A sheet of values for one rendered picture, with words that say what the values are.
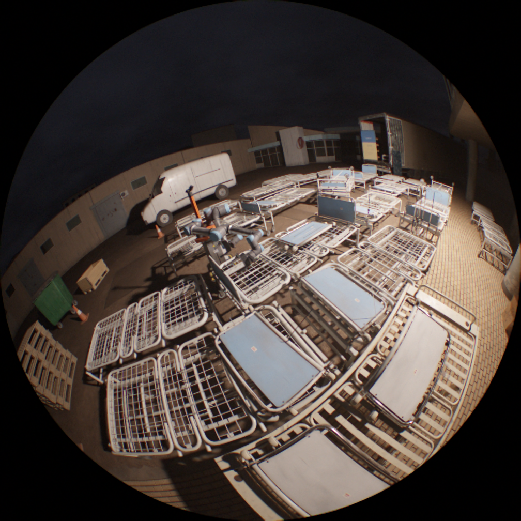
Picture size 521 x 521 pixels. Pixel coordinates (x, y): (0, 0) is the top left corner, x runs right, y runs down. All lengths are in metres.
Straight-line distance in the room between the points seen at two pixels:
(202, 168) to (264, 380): 8.85
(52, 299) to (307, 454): 6.47
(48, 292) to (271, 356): 6.20
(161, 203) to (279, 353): 8.00
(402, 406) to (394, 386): 0.14
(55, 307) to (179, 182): 7.29
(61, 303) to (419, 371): 7.07
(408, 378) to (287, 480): 0.80
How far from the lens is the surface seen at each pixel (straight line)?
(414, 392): 1.15
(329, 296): 1.38
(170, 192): 8.49
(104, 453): 2.98
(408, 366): 1.15
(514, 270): 4.22
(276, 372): 1.11
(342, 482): 1.07
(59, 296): 6.36
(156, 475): 2.29
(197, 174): 8.94
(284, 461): 0.98
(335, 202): 2.77
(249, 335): 1.27
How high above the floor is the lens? 1.62
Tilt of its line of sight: 34 degrees down
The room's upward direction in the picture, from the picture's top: 15 degrees counter-clockwise
